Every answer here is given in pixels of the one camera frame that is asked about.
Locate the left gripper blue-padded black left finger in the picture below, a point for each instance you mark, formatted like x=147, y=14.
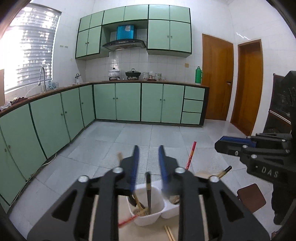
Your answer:
x=89, y=208

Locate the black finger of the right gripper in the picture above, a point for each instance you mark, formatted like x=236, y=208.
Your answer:
x=228, y=148

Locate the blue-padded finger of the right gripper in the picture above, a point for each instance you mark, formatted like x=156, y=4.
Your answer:
x=239, y=141

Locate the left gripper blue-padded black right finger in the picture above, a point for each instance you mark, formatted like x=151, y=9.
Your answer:
x=207, y=204

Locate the black plastic spoon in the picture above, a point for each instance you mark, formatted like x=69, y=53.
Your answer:
x=132, y=200

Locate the red patterned wooden chopstick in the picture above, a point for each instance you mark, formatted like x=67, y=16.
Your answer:
x=191, y=155
x=168, y=233
x=127, y=221
x=172, y=236

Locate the silver metal spoon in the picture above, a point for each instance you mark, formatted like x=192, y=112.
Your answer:
x=174, y=199

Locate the green lower kitchen cabinets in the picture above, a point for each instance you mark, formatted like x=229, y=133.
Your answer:
x=36, y=128

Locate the green kitchen cabinets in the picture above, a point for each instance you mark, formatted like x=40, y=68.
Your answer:
x=36, y=128
x=165, y=29

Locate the chrome kitchen faucet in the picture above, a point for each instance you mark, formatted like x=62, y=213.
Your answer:
x=42, y=79

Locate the green upper kitchen cabinets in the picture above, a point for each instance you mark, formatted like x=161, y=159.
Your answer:
x=165, y=29

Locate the brown stool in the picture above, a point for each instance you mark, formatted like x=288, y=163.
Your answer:
x=251, y=197

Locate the brown wooden door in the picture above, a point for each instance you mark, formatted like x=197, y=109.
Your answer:
x=249, y=86
x=218, y=69

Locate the dark wooden cabinet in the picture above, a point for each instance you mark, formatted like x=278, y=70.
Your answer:
x=278, y=120

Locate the beige table mat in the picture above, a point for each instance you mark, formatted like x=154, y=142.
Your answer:
x=132, y=231

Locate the green thermos bottle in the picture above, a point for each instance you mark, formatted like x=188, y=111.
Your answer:
x=198, y=75

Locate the white rice cooker pot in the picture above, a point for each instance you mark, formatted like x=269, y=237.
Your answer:
x=114, y=74

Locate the black wok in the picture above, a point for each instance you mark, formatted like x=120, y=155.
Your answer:
x=133, y=74

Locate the blue range hood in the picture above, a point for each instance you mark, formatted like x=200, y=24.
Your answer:
x=125, y=39

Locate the window blinds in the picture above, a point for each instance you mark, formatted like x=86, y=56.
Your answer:
x=28, y=44

